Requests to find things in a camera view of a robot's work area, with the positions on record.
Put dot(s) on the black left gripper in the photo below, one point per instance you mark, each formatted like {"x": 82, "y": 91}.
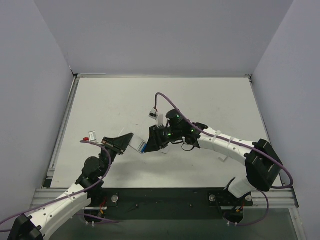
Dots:
{"x": 111, "y": 146}

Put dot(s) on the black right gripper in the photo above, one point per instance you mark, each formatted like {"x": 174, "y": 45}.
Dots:
{"x": 159, "y": 136}

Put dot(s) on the small remote battery cover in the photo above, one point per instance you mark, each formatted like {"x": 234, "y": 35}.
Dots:
{"x": 165, "y": 150}

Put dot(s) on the small grey remote control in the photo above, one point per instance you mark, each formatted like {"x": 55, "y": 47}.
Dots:
{"x": 137, "y": 143}

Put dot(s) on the long white remote control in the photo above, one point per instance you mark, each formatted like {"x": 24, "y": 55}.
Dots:
{"x": 222, "y": 158}

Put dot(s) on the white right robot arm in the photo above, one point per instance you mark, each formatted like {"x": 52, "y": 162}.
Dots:
{"x": 262, "y": 165}

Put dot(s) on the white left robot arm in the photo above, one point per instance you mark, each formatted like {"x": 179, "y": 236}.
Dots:
{"x": 39, "y": 223}

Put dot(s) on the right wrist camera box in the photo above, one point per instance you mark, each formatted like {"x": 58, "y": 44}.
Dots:
{"x": 155, "y": 115}

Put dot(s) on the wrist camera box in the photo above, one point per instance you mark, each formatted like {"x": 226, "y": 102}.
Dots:
{"x": 155, "y": 115}
{"x": 91, "y": 137}

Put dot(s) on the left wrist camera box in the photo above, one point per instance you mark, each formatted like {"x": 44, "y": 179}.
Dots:
{"x": 91, "y": 137}

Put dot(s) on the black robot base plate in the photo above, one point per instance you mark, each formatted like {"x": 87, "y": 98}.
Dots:
{"x": 123, "y": 204}

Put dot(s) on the aluminium table edge rail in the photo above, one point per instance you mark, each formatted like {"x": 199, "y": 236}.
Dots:
{"x": 62, "y": 128}

